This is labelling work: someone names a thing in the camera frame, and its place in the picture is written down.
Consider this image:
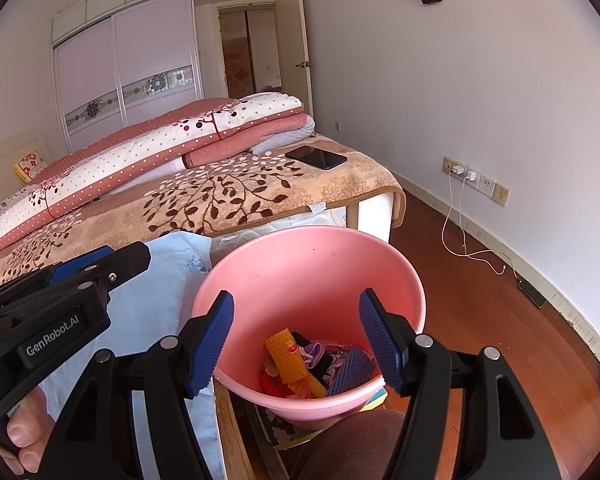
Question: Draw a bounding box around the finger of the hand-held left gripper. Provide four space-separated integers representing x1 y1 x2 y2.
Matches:
47 245 116 283
94 241 152 288

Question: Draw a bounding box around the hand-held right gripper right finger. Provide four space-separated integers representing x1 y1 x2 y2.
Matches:
358 288 563 480

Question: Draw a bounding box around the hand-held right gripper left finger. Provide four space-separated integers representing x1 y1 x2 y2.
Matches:
32 290 235 480

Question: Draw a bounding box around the blue foam net sleeve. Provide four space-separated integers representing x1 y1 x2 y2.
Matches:
327 347 381 397

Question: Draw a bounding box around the floral paper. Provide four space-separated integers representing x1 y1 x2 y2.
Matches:
325 342 376 376

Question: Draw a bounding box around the black foam net sleeve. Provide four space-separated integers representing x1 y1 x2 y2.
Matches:
292 331 338 383

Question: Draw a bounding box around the purple cloth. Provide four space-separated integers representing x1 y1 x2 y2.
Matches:
297 340 336 361

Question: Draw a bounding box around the red foam net sleeve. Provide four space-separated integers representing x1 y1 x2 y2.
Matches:
259 357 293 398

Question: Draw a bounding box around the yellow foam net sleeve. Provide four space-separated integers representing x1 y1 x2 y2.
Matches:
265 327 328 398

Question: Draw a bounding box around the pink plastic bin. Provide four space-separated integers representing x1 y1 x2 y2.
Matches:
191 225 427 431

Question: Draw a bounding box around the person's left hand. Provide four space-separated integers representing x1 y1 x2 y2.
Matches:
0 387 58 476

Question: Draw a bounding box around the light blue floral cloth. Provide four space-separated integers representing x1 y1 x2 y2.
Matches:
0 232 228 480

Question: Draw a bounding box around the folded polka dot quilt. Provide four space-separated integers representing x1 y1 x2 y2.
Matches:
0 92 316 256

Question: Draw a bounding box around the yellow floral pillow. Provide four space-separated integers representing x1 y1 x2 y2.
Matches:
12 152 50 181

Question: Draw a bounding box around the cream headboard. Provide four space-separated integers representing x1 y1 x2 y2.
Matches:
0 129 51 211

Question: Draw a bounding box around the brown leaf print blanket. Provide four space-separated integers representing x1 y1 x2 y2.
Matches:
0 132 408 296

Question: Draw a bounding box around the black power bank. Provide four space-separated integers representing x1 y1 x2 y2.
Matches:
517 279 547 308

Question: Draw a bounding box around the black smartphone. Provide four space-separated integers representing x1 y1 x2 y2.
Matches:
285 146 348 171

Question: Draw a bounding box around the white sliding door wardrobe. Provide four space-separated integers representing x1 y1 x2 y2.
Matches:
50 0 306 153

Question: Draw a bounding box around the cream room door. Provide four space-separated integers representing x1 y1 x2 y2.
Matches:
275 0 315 117

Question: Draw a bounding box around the white bed frame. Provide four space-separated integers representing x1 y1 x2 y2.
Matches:
347 192 396 243

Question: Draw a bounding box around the white charging cable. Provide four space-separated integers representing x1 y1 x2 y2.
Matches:
441 175 507 277

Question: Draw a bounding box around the beige wall socket strip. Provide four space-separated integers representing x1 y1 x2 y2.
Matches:
442 156 511 208

